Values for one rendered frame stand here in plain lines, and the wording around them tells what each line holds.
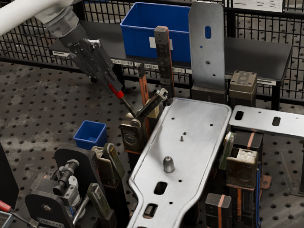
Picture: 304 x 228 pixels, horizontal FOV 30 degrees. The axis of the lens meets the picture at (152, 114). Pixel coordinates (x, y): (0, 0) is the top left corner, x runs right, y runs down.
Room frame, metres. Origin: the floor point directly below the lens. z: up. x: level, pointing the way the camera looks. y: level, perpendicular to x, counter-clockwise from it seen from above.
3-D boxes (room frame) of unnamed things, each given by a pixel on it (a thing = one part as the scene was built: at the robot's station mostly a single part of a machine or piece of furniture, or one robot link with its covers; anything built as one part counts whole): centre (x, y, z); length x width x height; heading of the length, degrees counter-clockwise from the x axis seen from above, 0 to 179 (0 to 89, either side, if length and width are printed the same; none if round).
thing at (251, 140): (1.27, -0.28, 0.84); 0.11 x 0.10 x 0.28; 65
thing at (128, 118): (1.35, 0.07, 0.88); 0.07 x 0.06 x 0.35; 65
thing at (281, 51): (1.76, -0.09, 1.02); 0.90 x 0.22 x 0.03; 65
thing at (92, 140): (1.62, 0.24, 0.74); 0.11 x 0.10 x 0.09; 155
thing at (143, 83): (1.44, 0.01, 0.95); 0.03 x 0.01 x 0.50; 155
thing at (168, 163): (1.17, -0.03, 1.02); 0.03 x 0.03 x 0.07
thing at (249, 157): (1.14, -0.24, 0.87); 0.12 x 0.09 x 0.35; 65
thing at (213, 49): (1.51, -0.21, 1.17); 0.12 x 0.01 x 0.34; 65
